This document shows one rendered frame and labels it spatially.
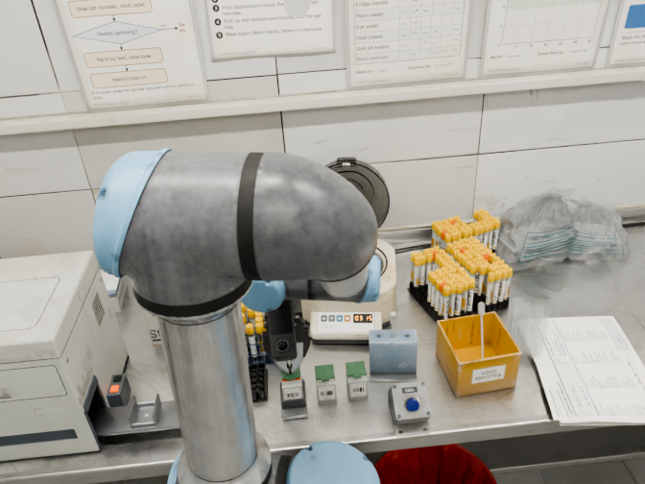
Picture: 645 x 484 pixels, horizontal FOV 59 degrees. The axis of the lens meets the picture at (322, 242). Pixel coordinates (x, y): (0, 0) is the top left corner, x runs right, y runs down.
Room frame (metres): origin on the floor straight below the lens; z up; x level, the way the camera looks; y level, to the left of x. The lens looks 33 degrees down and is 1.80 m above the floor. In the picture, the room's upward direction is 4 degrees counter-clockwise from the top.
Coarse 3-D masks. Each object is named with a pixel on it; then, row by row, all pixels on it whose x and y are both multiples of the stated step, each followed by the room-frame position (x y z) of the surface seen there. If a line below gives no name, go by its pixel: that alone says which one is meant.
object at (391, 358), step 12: (372, 336) 0.89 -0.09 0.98; (384, 336) 0.89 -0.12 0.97; (396, 336) 0.89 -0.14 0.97; (408, 336) 0.89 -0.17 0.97; (372, 348) 0.88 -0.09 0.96; (384, 348) 0.87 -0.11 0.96; (396, 348) 0.87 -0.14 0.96; (408, 348) 0.87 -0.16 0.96; (372, 360) 0.88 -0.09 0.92; (384, 360) 0.87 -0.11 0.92; (396, 360) 0.87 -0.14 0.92; (408, 360) 0.87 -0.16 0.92; (372, 372) 0.88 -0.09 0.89; (384, 372) 0.87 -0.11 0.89; (396, 372) 0.87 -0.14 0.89; (408, 372) 0.87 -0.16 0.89
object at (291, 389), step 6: (300, 378) 0.81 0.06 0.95; (282, 384) 0.81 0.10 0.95; (288, 384) 0.81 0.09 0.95; (294, 384) 0.80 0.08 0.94; (300, 384) 0.80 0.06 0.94; (282, 390) 0.80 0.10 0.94; (288, 390) 0.80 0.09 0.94; (294, 390) 0.80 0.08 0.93; (300, 390) 0.80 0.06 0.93; (288, 396) 0.80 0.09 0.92; (294, 396) 0.80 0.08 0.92; (300, 396) 0.80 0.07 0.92
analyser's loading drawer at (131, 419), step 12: (132, 396) 0.80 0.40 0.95; (156, 396) 0.80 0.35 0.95; (108, 408) 0.80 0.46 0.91; (120, 408) 0.80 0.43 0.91; (132, 408) 0.77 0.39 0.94; (144, 408) 0.80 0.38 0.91; (156, 408) 0.78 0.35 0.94; (168, 408) 0.79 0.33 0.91; (96, 420) 0.78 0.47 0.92; (108, 420) 0.77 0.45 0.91; (120, 420) 0.77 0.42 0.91; (132, 420) 0.76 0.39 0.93; (144, 420) 0.77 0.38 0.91; (156, 420) 0.76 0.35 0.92; (168, 420) 0.76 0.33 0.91; (96, 432) 0.74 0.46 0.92; (108, 432) 0.74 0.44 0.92; (120, 432) 0.74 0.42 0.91; (132, 432) 0.74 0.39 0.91
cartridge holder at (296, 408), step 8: (280, 384) 0.84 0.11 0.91; (304, 384) 0.85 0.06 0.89; (280, 392) 0.84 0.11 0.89; (304, 392) 0.81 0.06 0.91; (280, 400) 0.81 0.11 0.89; (288, 400) 0.79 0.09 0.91; (296, 400) 0.79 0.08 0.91; (304, 400) 0.79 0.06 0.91; (288, 408) 0.79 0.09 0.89; (296, 408) 0.79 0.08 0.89; (304, 408) 0.79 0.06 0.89; (288, 416) 0.78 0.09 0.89; (296, 416) 0.78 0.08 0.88; (304, 416) 0.78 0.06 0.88
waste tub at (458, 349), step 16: (448, 320) 0.93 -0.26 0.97; (464, 320) 0.93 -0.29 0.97; (480, 320) 0.94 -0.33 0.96; (496, 320) 0.93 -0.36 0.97; (448, 336) 0.93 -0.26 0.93; (464, 336) 0.93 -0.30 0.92; (480, 336) 0.94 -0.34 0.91; (496, 336) 0.92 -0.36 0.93; (448, 352) 0.86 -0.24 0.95; (464, 352) 0.92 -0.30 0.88; (480, 352) 0.92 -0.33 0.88; (496, 352) 0.91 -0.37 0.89; (512, 352) 0.85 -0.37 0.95; (448, 368) 0.85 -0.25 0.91; (464, 368) 0.80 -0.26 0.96; (480, 368) 0.81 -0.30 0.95; (496, 368) 0.81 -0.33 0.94; (512, 368) 0.82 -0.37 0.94; (464, 384) 0.80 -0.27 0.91; (480, 384) 0.81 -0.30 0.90; (496, 384) 0.81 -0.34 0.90; (512, 384) 0.82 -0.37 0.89
